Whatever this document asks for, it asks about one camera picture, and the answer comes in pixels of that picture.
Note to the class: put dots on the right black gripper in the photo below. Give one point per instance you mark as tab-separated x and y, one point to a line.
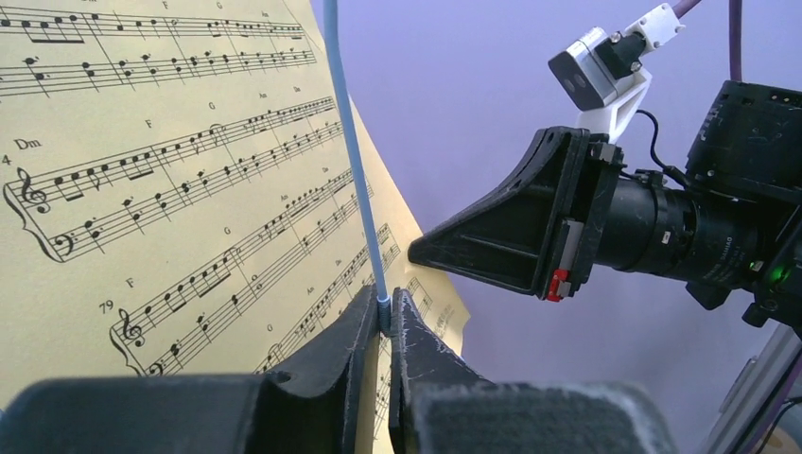
631	224

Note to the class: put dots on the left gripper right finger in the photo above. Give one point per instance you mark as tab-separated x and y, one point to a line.
439	404

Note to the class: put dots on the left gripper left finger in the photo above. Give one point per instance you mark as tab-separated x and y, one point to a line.
318	400

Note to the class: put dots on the light blue music stand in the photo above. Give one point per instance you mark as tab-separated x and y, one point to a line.
331	39

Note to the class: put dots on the yellow sheet music page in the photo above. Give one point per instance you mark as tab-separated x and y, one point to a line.
176	194

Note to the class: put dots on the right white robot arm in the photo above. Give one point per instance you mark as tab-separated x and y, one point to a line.
747	150

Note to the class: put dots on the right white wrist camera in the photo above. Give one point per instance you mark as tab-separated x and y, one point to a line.
603	73

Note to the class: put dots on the aluminium frame rail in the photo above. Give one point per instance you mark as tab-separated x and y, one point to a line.
756	395

